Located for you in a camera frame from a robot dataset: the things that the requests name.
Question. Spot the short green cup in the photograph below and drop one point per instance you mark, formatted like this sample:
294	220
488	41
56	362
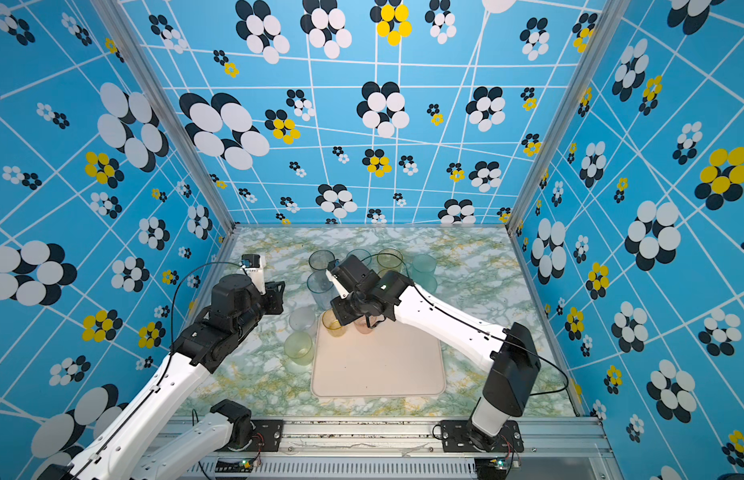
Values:
299	348

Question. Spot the short yellow cup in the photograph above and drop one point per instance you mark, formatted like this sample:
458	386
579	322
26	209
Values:
332	325

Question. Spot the tall frosted blue tumbler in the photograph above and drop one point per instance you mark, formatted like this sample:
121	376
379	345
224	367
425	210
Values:
363	255

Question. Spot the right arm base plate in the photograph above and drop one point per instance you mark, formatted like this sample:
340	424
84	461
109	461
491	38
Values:
461	436

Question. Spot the tall grey tumbler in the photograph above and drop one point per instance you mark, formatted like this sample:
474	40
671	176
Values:
321	259

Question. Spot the small green circuit board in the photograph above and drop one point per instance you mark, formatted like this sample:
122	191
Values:
232	466

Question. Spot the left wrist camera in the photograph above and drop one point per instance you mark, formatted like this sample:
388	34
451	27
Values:
253	265

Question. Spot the tall teal tumbler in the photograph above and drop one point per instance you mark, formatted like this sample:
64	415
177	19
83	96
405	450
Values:
424	264
426	281

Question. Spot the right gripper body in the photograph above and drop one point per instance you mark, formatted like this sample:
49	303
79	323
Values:
350	308

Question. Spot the aluminium front rail frame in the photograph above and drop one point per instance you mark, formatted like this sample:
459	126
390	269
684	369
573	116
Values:
322	448

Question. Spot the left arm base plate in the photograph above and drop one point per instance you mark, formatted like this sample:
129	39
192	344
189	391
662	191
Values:
255	436

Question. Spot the beige plastic tray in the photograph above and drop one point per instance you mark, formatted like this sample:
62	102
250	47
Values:
393	361

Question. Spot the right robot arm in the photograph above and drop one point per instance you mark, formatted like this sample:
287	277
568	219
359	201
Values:
507	354

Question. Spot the short clear frosted cup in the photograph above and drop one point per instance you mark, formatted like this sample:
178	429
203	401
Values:
304	319

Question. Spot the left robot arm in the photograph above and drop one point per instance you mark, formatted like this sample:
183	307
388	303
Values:
122	450

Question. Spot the tall teal tumbler front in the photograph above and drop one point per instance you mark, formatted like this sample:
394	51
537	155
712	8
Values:
426	281

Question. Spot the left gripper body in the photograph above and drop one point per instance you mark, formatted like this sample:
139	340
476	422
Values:
270	303

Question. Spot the tall teal tumbler rear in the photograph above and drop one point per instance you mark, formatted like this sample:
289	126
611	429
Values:
424	264

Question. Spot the tall light blue faceted tumbler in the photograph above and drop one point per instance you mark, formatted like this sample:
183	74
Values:
322	289

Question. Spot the short pink textured cup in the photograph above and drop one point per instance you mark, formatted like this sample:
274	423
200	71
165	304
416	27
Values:
366	325

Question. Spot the tall yellow-olive tumbler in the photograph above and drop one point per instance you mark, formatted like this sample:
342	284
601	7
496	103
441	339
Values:
389	259

